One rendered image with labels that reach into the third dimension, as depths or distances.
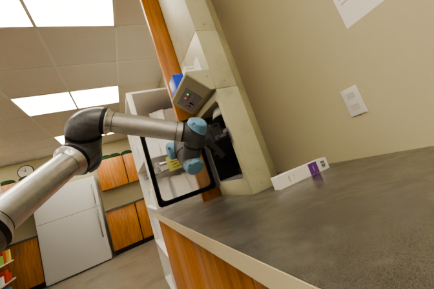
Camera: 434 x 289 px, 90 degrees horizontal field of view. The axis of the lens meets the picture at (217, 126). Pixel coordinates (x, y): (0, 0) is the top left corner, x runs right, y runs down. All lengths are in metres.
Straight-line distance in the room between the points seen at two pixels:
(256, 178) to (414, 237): 0.66
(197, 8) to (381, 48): 0.79
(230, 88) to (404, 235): 0.80
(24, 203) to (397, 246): 0.74
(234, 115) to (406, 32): 0.63
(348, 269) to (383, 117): 0.75
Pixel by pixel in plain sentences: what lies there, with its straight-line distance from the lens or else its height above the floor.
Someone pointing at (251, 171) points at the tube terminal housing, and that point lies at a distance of 0.93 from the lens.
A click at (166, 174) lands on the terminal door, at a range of 1.17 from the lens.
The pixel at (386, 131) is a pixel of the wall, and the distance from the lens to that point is 1.01.
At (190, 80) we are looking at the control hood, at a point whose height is 1.48.
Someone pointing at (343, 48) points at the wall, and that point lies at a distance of 1.05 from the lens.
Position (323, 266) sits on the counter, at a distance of 0.33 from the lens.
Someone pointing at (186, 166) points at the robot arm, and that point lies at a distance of 0.86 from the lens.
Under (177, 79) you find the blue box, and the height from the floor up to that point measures 1.57.
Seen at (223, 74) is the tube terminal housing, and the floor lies 1.47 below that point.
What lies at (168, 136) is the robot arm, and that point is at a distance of 0.81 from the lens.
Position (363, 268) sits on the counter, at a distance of 0.31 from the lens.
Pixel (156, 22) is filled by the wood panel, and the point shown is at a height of 2.06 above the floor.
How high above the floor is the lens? 1.09
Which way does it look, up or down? 10 degrees up
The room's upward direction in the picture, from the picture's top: 19 degrees counter-clockwise
